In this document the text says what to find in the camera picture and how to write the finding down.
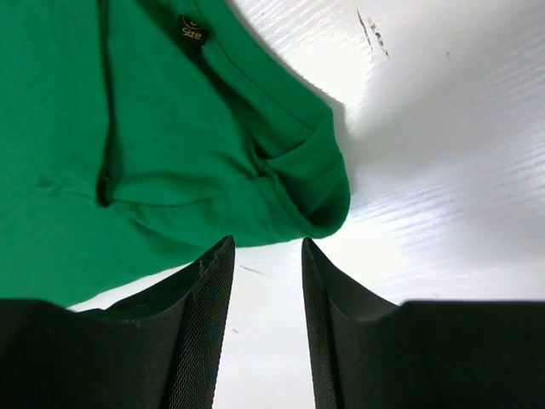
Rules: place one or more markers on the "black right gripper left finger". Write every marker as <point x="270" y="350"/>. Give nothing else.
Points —
<point x="159" y="348"/>

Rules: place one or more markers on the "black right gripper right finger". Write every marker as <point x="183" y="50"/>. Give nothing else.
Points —
<point x="367" y="352"/>

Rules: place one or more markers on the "green t shirt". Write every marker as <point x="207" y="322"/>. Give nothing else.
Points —
<point x="136" y="134"/>

